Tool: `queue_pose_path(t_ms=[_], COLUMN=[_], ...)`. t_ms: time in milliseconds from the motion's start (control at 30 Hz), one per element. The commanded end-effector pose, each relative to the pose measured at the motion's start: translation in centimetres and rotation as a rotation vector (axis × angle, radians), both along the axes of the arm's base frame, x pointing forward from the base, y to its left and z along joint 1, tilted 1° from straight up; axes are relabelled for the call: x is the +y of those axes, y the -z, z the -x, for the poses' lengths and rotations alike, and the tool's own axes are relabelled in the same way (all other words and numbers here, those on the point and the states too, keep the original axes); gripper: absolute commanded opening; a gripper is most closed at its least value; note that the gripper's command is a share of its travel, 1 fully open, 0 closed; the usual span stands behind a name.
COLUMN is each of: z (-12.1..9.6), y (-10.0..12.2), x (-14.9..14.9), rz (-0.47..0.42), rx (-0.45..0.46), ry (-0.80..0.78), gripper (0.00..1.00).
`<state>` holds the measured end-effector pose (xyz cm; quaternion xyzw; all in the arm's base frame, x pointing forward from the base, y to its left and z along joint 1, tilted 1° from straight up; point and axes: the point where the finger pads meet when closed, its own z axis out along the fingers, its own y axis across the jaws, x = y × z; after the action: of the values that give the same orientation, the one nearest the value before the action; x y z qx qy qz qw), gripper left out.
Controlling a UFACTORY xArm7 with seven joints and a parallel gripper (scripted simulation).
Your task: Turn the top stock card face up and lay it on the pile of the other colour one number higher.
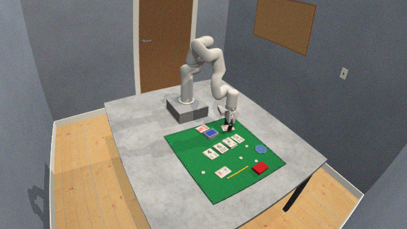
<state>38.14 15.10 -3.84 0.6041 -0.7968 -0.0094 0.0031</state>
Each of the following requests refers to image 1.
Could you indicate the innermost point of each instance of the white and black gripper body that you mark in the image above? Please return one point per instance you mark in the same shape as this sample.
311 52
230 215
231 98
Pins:
230 115

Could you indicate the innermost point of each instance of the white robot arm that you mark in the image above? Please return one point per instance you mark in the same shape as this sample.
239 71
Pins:
197 55

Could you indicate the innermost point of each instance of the blue flat disc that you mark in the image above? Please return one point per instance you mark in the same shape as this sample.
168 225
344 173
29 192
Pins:
260 149

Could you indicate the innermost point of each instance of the red flat block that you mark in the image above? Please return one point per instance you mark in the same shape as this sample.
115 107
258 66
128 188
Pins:
260 168

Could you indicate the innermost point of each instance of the blue-backed playing card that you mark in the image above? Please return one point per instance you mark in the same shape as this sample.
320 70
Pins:
210 132

